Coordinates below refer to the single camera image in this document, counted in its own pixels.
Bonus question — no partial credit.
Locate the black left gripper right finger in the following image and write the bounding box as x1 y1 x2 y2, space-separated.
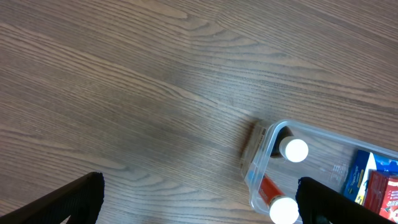
295 177 394 224

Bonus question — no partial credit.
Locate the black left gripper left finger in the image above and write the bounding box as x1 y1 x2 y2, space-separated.
1 172 105 224

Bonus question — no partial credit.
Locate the orange tube white cap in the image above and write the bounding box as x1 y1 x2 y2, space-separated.
259 175 299 224

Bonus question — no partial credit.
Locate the blue VapoDrops box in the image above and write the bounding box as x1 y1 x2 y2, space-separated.
343 150 397 205

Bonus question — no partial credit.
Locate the red medicine box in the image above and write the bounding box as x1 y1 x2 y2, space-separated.
364 170 397 223

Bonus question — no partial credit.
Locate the black bottle white cap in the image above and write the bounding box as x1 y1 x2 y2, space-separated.
271 127 309 163

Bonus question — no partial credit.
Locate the clear plastic container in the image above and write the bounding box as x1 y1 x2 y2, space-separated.
241 120 397 218

